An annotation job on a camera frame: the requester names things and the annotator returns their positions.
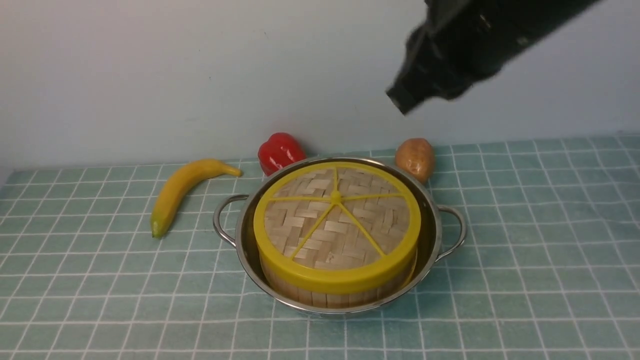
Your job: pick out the bamboo steamer basket yellow rim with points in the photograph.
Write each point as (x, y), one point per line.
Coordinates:
(320, 297)

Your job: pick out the brown potato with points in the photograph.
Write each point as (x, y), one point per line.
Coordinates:
(417, 157)

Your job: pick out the yellow banana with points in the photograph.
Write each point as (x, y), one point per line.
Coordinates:
(178, 185)

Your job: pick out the stainless steel pot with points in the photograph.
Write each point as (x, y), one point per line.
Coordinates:
(443, 230)

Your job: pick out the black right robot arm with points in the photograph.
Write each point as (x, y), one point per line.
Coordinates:
(464, 42)

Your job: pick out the red bell pepper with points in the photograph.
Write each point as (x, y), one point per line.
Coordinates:
(279, 151)

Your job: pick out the green checkered tablecloth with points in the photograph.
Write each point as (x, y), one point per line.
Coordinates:
(549, 269)

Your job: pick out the woven bamboo steamer lid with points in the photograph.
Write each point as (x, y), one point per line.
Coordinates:
(339, 228)

